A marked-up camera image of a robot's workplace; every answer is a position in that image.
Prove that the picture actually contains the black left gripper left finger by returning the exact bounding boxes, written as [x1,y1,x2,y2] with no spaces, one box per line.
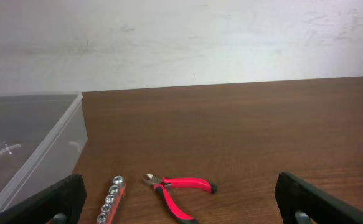
[0,174,87,224]

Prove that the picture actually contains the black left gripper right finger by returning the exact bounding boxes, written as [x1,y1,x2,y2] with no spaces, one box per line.
[275,172,363,224]

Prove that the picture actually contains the clear plastic container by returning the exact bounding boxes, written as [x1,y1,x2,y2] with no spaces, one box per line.
[0,92,88,213]

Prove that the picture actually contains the red handled cutting pliers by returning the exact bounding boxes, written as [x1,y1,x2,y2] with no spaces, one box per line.
[142,173,218,224]

